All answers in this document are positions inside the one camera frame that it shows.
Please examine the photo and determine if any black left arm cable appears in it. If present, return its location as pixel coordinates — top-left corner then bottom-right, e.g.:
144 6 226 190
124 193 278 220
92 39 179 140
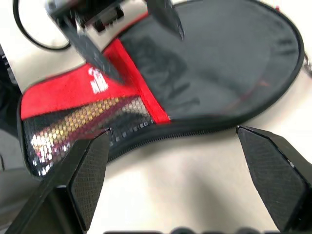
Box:
13 0 73 51

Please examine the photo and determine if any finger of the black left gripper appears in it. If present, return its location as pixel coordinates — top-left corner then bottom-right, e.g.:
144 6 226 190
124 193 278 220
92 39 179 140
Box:
146 0 186 40
60 19 125 85

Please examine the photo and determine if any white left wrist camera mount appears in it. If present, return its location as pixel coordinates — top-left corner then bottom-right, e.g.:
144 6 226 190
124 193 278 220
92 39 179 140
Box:
45 0 78 18

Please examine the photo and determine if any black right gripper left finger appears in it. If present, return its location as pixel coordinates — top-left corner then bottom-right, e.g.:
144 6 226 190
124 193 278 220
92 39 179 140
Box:
4 128 112 234

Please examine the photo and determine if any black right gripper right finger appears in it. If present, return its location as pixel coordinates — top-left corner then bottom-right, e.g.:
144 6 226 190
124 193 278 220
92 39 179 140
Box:
235 125 312 231

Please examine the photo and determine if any dark robot body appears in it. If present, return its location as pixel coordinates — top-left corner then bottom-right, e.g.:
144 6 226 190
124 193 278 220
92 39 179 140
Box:
0 45 25 171

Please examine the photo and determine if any black and red paddle case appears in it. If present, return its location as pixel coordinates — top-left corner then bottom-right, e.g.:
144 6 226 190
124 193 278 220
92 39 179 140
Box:
17 0 312 180

